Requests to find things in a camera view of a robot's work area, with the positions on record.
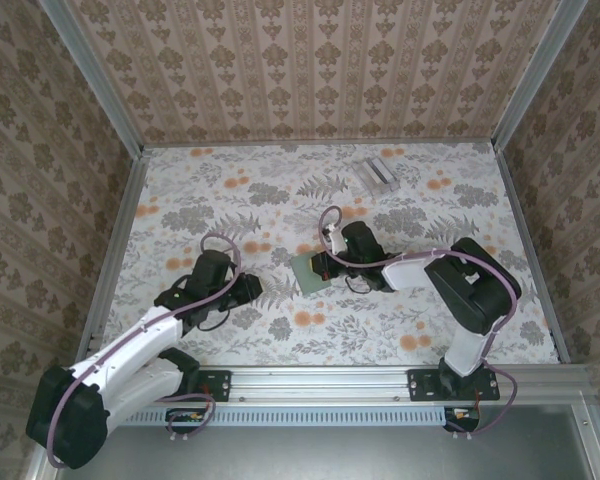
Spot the floral patterned table cover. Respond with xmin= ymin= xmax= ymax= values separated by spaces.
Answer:
xmin=94 ymin=143 xmax=564 ymax=366

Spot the grey metal panel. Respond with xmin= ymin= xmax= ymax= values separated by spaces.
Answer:
xmin=27 ymin=424 xmax=600 ymax=480

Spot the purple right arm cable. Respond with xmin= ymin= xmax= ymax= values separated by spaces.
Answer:
xmin=318 ymin=204 xmax=522 ymax=441

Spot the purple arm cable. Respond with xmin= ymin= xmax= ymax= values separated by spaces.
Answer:
xmin=44 ymin=232 xmax=245 ymax=470
xmin=318 ymin=204 xmax=522 ymax=441

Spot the aluminium left side rail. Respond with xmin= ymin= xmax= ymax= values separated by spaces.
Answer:
xmin=73 ymin=147 xmax=151 ymax=369

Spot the aluminium rail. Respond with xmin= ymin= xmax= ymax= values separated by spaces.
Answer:
xmin=54 ymin=363 xmax=594 ymax=401
xmin=73 ymin=147 xmax=151 ymax=369
xmin=493 ymin=144 xmax=572 ymax=365
xmin=142 ymin=137 xmax=496 ymax=149

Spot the aluminium front rail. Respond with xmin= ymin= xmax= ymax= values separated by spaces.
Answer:
xmin=54 ymin=363 xmax=594 ymax=401

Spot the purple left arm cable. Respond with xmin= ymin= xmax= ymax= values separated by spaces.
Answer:
xmin=44 ymin=232 xmax=245 ymax=470

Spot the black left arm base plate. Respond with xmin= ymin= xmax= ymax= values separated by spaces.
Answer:
xmin=142 ymin=368 xmax=231 ymax=404

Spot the aluminium back rail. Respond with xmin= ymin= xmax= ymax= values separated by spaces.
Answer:
xmin=142 ymin=137 xmax=496 ymax=149

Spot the white slotted cable duct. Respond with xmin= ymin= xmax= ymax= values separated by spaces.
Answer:
xmin=129 ymin=405 xmax=449 ymax=427

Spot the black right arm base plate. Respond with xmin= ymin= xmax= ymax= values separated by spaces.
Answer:
xmin=407 ymin=368 xmax=501 ymax=404

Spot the aluminium right side rail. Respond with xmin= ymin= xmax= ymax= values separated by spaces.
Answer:
xmin=493 ymin=144 xmax=572 ymax=365

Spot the aluminium right corner post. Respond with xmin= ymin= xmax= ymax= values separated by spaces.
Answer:
xmin=490 ymin=0 xmax=592 ymax=151

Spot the aluminium corner post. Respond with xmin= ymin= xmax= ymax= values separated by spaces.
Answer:
xmin=38 ymin=0 xmax=146 ymax=154
xmin=490 ymin=0 xmax=592 ymax=151

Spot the aluminium left corner post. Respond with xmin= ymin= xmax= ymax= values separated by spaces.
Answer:
xmin=38 ymin=0 xmax=146 ymax=154

